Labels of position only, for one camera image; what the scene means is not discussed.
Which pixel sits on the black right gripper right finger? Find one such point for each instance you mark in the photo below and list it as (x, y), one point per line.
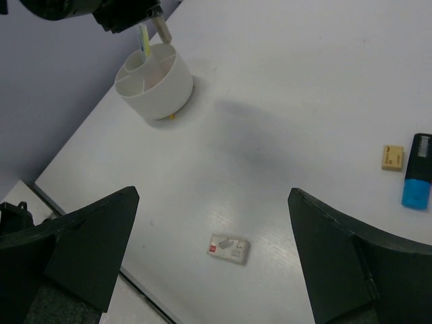
(357, 273)

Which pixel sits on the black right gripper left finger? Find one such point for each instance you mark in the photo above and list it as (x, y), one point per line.
(64, 270)

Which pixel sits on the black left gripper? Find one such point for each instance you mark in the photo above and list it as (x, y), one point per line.
(113, 15)

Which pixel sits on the yellow clear pen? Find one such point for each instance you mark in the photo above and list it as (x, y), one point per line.
(145, 40)

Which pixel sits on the blue capped black highlighter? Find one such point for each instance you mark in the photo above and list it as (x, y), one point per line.
(417, 181)

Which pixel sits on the white staple box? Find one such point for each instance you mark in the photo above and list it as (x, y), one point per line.
(229, 248)

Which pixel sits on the small tan eraser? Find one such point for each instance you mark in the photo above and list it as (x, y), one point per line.
(392, 159)

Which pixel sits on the blue clear pen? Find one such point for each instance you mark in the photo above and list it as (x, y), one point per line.
(141, 43)

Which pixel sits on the beige long eraser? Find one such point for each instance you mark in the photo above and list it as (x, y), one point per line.
(162, 29)

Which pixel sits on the white round container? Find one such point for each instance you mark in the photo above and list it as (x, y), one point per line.
(158, 87)

